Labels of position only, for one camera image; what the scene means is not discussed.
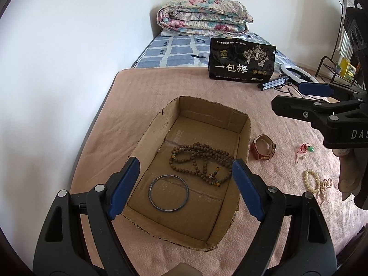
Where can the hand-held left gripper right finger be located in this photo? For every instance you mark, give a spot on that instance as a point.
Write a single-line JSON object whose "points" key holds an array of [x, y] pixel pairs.
{"points": [[248, 191]]}

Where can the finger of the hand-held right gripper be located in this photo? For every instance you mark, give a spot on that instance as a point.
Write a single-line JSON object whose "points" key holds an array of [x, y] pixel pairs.
{"points": [[293, 106], [314, 89]]}

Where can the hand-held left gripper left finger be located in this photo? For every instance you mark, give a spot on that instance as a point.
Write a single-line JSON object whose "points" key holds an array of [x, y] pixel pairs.
{"points": [[126, 188]]}

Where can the cardboard box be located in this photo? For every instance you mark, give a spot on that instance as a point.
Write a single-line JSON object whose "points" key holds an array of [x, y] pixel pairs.
{"points": [[172, 210]]}

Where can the person's right hand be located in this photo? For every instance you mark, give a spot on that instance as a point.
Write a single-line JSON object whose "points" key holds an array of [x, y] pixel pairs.
{"points": [[348, 172]]}

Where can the black metal rack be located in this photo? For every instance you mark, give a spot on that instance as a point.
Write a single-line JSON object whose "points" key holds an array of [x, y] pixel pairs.
{"points": [[325, 63]]}

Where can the dark metal bangle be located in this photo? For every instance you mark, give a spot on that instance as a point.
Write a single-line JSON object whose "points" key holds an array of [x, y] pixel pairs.
{"points": [[152, 199]]}

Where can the black folded tripod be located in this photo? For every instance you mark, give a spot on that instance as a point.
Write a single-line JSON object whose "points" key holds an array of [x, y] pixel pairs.
{"points": [[273, 83]]}

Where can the yellow green box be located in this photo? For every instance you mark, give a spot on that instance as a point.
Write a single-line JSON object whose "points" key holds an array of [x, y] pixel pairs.
{"points": [[348, 70]]}

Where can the black printed snack bag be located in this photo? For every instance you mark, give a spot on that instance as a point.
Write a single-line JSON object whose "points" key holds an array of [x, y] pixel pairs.
{"points": [[238, 63]]}

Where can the folded floral quilt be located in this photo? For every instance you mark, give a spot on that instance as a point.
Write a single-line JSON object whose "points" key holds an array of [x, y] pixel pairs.
{"points": [[201, 14]]}

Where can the blue checked bedsheet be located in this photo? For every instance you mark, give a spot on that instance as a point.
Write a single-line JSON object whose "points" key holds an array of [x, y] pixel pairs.
{"points": [[172, 51]]}

